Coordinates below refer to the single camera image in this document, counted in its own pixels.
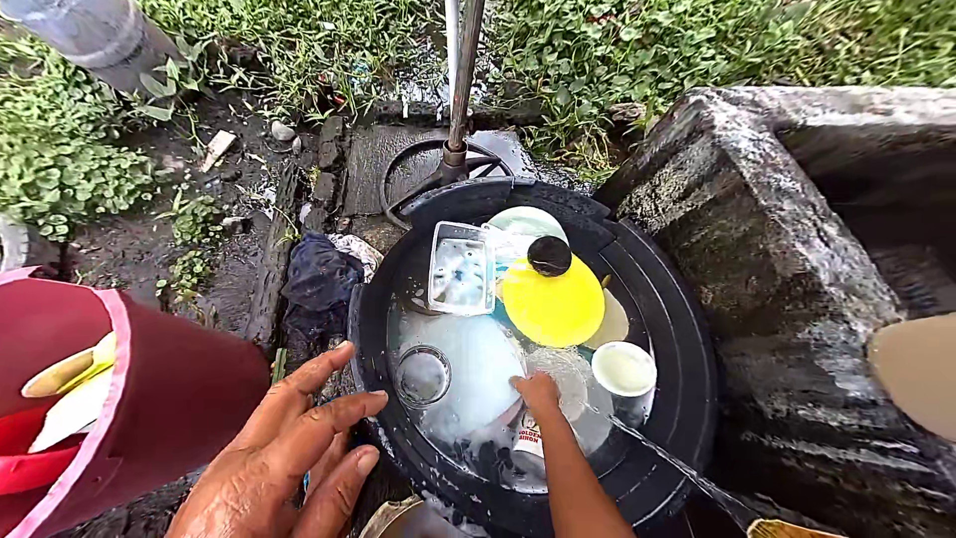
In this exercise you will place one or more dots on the person's right hand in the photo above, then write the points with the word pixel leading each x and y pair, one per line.
pixel 541 391

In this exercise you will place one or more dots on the person's left hand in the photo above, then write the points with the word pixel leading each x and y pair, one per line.
pixel 250 474

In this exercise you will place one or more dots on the person's right thumb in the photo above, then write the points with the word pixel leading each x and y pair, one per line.
pixel 520 383

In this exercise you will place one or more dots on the person's left middle finger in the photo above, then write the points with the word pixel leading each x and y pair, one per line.
pixel 302 382

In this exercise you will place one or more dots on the person's left fingers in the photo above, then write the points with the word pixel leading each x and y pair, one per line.
pixel 328 454

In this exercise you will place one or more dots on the person's left thumb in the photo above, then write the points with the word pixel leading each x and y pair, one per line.
pixel 338 486

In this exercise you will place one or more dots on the person's left index finger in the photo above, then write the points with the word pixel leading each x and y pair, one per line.
pixel 334 420

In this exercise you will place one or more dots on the person's right forearm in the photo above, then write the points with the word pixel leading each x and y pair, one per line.
pixel 579 478

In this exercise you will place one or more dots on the large white soapy plate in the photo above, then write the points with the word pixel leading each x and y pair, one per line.
pixel 478 359

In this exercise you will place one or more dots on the clear round dish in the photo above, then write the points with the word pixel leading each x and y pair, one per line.
pixel 573 381

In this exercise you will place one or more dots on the beige rimmed bowl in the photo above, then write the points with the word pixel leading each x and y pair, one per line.
pixel 383 518

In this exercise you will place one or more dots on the white cup with red print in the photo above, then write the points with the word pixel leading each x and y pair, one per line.
pixel 529 439

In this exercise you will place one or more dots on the yellow lid with black knob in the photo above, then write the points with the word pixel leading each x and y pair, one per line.
pixel 556 306

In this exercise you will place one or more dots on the clear drinking glass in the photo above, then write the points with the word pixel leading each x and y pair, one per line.
pixel 423 376

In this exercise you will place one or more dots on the dark blue cloth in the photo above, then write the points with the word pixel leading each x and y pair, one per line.
pixel 321 280

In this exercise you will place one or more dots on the small white bowl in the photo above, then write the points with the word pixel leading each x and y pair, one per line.
pixel 624 369

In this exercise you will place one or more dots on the beige plate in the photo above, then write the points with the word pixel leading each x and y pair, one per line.
pixel 615 320

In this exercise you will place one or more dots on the red bucket with pink rim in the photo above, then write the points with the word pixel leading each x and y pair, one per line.
pixel 179 381

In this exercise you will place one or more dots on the clear rectangular plastic container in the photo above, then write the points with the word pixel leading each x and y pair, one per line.
pixel 461 270

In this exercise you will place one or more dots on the dark wooden beam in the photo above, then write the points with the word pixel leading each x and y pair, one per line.
pixel 278 254

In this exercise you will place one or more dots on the white patterned cloth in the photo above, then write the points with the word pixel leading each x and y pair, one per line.
pixel 364 251

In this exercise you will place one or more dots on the black round tub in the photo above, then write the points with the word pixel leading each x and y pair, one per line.
pixel 668 314

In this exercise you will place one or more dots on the pale green plate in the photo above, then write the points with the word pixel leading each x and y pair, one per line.
pixel 529 218

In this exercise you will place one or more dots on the yellow and white utensil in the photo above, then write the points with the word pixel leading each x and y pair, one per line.
pixel 78 396

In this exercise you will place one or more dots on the pale wood chip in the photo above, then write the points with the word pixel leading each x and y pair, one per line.
pixel 218 149

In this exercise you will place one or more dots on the grey stone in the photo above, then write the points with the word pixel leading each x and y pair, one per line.
pixel 281 131

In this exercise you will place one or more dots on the bright red plastic item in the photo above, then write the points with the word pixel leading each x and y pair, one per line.
pixel 30 459

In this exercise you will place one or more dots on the concrete trough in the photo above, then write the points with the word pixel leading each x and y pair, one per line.
pixel 777 246

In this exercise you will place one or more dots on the rusty metal pole with wheel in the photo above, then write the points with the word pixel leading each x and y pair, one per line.
pixel 461 97

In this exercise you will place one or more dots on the yellow rimmed object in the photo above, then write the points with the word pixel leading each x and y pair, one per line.
pixel 784 530

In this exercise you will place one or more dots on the white curved object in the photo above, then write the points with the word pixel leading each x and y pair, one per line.
pixel 12 243

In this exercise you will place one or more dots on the white pipe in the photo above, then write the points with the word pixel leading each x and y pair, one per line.
pixel 451 45

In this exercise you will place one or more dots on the green weeds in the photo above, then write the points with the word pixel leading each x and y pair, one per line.
pixel 642 60

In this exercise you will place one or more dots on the translucent plastic container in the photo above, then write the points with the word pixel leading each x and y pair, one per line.
pixel 97 37

